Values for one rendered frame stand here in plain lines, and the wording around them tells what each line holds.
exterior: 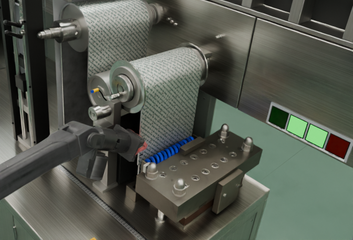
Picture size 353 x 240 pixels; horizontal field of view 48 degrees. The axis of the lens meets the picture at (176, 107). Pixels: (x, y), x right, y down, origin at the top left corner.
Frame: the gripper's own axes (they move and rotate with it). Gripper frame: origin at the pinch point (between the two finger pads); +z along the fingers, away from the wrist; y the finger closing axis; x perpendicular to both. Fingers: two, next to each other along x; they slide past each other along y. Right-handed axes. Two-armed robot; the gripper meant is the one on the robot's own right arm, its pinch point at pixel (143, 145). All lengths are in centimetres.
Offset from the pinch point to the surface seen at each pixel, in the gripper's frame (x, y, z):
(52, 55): 2, -100, 34
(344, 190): -3, 17, 212
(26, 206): -29.8, -16.3, -15.9
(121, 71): 16.9, -7.7, -13.2
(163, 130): 5.8, 0.2, 5.0
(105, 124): 1.4, -8.5, -9.2
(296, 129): 23.2, 30.0, 21.3
